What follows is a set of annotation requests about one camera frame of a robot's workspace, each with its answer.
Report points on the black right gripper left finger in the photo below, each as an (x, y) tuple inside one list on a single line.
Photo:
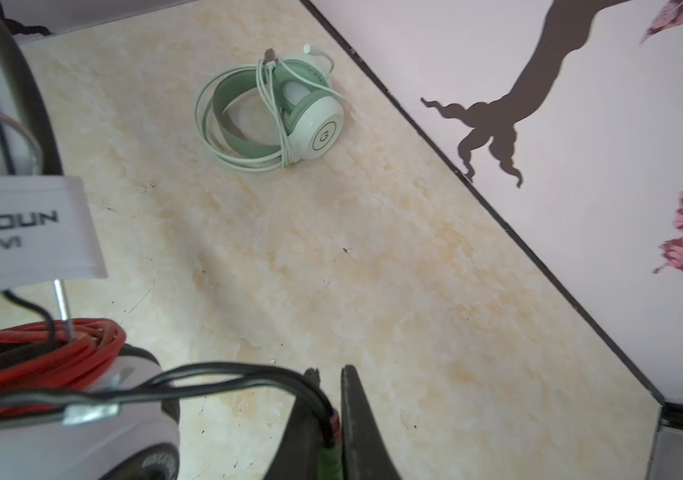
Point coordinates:
[(298, 451)]

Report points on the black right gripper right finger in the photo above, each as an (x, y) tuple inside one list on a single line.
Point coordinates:
[(364, 453)]

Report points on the mint green over-ear headphones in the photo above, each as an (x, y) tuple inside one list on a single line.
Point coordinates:
[(296, 91)]

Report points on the white black over-ear headphones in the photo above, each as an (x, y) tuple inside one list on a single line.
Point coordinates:
[(46, 237)]

